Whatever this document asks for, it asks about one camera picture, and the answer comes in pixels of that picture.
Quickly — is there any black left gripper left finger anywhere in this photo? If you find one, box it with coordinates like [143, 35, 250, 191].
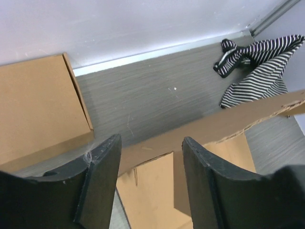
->
[0, 134, 122, 229]

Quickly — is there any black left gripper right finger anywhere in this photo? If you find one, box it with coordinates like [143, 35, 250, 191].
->
[182, 137, 305, 229]

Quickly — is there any brown cardboard box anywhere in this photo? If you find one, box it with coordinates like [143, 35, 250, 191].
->
[116, 90, 305, 229]
[0, 53, 94, 173]

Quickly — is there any closed brown cardboard box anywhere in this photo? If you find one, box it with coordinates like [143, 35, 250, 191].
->
[0, 53, 94, 173]

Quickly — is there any black white striped cloth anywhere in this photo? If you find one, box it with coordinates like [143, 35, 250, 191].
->
[213, 34, 305, 109]

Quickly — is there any right aluminium corner post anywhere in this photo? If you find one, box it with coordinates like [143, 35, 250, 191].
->
[248, 0, 300, 37]

